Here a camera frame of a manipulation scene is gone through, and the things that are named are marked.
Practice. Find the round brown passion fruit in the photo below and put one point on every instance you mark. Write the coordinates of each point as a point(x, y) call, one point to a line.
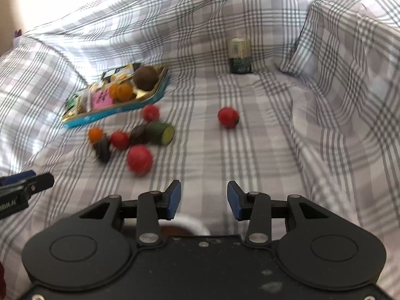
point(145, 77)

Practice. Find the purple clothes clip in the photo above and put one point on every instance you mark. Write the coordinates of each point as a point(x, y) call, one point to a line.
point(18, 32)

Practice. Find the clear nut snack packet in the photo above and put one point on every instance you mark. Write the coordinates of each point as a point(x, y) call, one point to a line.
point(83, 100)

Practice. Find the yellow snack packet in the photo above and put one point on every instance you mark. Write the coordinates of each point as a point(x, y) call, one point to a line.
point(122, 70)

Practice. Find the small orange fruit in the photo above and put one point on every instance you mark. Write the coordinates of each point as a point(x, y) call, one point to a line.
point(95, 134)
point(113, 90)
point(125, 91)

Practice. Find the small red fruit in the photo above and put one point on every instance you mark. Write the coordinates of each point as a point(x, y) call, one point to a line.
point(228, 117)
point(119, 140)
point(151, 112)

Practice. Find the green foil candy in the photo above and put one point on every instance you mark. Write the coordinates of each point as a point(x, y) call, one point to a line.
point(72, 102)

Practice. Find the pink snack packet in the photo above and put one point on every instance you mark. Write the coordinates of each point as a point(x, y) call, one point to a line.
point(101, 98)

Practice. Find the round dark date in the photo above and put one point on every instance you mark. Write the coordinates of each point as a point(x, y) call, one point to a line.
point(138, 133)

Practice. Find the large red fruit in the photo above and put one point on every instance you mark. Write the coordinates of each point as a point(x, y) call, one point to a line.
point(140, 159)

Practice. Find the grey plaid blanket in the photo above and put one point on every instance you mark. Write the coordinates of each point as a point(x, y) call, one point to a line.
point(256, 162)

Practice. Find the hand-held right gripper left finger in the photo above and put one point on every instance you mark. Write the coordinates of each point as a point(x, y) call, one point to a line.
point(173, 200)

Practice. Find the black white snack packet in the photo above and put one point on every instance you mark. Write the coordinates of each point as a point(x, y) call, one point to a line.
point(107, 74)

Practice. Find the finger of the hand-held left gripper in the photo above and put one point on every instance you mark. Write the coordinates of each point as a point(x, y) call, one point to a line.
point(42, 182)
point(18, 177)

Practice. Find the green cucumber piece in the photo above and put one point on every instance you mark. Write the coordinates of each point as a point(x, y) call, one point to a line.
point(161, 132)

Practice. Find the blue tin tray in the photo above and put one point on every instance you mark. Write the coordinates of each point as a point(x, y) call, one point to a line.
point(125, 106)

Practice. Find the dark green drink can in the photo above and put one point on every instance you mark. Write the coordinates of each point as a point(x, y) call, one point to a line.
point(240, 57)

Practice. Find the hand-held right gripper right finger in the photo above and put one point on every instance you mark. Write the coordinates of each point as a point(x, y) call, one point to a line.
point(234, 201)

